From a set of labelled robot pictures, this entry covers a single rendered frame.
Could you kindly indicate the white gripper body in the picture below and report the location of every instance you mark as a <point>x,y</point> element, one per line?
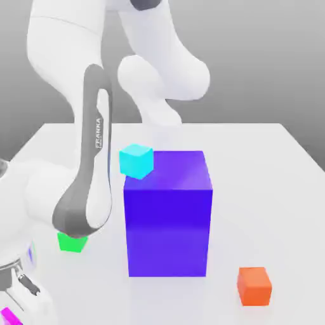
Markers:
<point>38,309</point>

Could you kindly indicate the small magenta cube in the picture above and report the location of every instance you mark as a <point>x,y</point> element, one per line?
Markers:
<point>9,317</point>

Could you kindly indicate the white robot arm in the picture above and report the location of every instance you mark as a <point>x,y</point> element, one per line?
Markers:
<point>94,177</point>

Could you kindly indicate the small green cube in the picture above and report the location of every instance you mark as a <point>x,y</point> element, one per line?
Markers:
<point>71,243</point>

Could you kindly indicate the small cyan cube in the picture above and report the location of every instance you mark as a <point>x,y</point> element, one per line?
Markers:
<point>135,161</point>

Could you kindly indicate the small orange cube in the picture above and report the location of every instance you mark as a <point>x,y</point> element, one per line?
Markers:
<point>254,287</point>

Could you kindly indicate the large blue box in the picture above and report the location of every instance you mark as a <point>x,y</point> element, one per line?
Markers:
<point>167,223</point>

